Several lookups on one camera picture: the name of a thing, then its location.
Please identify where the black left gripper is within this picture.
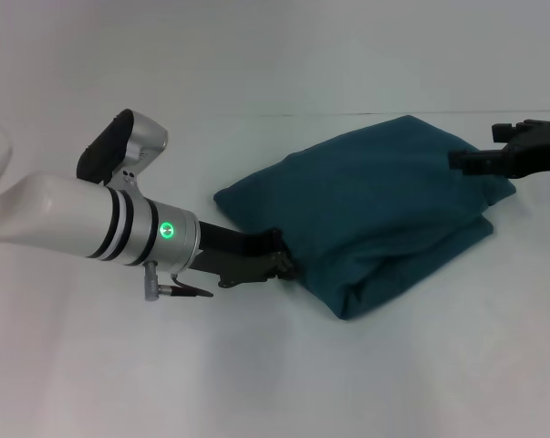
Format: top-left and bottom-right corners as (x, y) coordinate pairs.
(187, 221), (300, 289)

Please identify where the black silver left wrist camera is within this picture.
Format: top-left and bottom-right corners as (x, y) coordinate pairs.
(76, 108), (170, 188)

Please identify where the teal blue t-shirt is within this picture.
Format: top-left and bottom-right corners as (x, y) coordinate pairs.
(213, 115), (517, 322)

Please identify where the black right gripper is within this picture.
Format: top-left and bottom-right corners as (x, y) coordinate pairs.
(448, 118), (550, 180)

